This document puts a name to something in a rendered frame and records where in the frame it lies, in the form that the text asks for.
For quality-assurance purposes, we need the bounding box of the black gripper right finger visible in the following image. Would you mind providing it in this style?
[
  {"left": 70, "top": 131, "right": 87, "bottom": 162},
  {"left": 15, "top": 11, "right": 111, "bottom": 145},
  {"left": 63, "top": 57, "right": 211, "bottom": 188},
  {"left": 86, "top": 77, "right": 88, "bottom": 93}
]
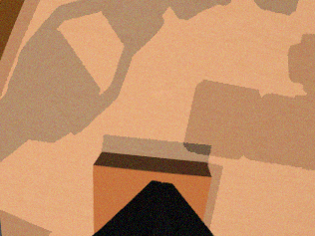
[{"left": 155, "top": 182, "right": 213, "bottom": 236}]

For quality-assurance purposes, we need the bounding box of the brown square block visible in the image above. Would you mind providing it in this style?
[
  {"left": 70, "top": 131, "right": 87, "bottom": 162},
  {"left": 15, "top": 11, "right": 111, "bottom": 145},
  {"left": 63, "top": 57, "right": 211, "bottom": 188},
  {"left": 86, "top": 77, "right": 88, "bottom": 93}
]
[{"left": 93, "top": 152, "right": 211, "bottom": 234}]

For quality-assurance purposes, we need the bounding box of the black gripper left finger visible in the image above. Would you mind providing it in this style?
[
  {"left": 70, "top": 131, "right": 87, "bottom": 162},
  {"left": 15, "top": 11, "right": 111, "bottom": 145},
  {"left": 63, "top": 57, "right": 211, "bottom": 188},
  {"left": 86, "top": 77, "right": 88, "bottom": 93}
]
[{"left": 92, "top": 179, "right": 161, "bottom": 236}]

